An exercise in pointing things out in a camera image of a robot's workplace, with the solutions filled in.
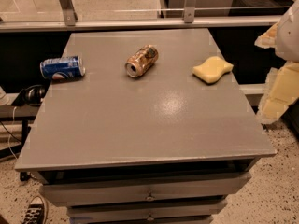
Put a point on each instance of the blue Pepsi can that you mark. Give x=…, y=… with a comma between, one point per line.
x=62, y=68

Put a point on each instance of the glass railing with metal frame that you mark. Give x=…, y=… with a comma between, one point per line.
x=87, y=15

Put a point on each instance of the black and white sneaker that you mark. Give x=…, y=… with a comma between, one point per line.
x=36, y=212

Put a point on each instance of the yellow sponge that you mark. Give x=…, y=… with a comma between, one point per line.
x=212, y=69

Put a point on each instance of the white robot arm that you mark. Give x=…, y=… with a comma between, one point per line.
x=281, y=85

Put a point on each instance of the grey drawer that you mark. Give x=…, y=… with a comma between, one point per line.
x=145, y=189
x=146, y=211

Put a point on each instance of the black headphones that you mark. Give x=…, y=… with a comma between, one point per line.
x=32, y=96

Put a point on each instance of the upper grey drawer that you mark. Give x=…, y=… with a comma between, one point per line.
x=145, y=189

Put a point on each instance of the grey drawer cabinet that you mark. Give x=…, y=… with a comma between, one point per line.
x=108, y=126

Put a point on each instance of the lower grey drawer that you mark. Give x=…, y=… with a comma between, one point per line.
x=146, y=211

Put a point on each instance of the orange soda can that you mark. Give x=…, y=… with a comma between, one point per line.
x=139, y=63

